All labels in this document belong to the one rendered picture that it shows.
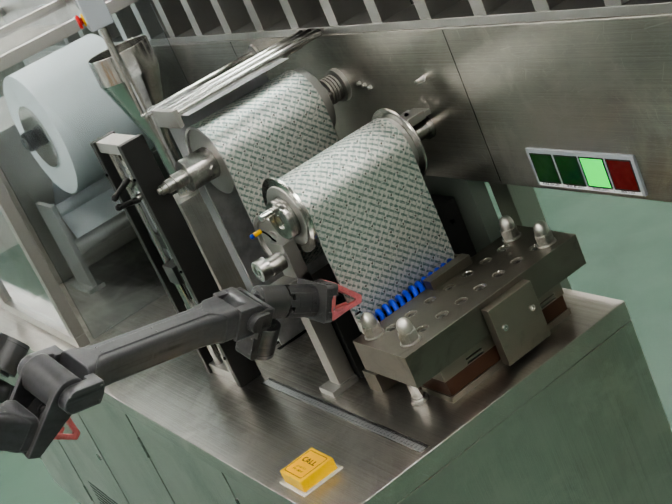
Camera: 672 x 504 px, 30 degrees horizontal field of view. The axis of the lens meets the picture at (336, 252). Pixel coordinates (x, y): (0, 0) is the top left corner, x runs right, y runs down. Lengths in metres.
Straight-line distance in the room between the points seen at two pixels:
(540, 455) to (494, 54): 0.67
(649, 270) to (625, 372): 2.08
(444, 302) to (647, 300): 2.05
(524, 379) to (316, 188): 0.47
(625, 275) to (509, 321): 2.24
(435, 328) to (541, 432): 0.26
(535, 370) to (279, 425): 0.49
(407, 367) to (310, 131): 0.57
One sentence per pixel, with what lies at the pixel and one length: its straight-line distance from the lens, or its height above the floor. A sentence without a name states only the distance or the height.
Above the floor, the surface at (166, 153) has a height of 1.28.
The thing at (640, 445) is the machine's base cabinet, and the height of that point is 0.64.
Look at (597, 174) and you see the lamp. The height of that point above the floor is 1.18.
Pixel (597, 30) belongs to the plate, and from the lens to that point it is 1.87.
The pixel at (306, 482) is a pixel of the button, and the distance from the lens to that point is 2.06.
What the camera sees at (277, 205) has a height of 1.28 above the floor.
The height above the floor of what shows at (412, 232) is 1.12.
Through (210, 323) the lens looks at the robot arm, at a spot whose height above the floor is 1.22.
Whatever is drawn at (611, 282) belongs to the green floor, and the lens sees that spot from 4.33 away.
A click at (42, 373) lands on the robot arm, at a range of 1.80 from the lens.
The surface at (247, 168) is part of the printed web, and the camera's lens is 2.33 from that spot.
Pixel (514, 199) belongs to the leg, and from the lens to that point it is 2.55.
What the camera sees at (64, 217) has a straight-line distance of 3.05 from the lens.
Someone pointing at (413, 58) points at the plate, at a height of 1.39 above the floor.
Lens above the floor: 1.93
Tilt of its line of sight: 21 degrees down
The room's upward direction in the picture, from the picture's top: 24 degrees counter-clockwise
